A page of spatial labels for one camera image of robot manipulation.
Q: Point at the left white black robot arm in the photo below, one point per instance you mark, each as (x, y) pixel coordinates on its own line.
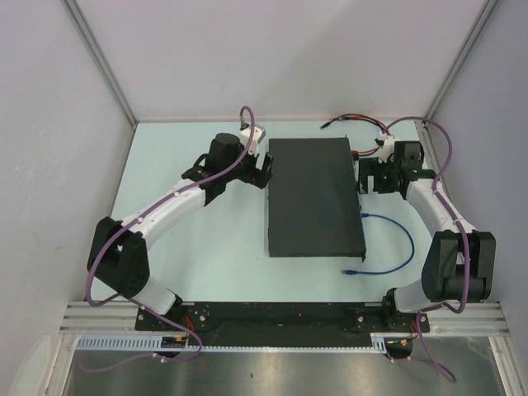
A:
(119, 254)

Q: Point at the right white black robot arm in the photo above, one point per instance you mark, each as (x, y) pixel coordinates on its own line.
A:
(458, 268)

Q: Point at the grey slotted cable duct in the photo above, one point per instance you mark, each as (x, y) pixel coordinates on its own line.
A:
(100, 342)

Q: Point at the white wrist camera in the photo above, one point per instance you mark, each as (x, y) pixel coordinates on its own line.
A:
(386, 143)
(252, 138)

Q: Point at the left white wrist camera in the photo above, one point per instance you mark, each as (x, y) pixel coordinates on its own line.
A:
(252, 138)

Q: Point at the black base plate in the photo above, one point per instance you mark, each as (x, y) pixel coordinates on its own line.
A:
(292, 325)

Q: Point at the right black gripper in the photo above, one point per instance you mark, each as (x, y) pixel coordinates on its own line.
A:
(371, 167)

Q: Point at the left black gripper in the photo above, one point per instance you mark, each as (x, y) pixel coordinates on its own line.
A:
(256, 176)

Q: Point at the aluminium frame rail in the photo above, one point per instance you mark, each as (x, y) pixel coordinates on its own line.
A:
(477, 320)

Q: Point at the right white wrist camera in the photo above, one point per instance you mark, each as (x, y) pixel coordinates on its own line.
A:
(386, 143)

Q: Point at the black network switch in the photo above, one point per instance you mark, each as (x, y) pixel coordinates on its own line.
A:
(313, 202)

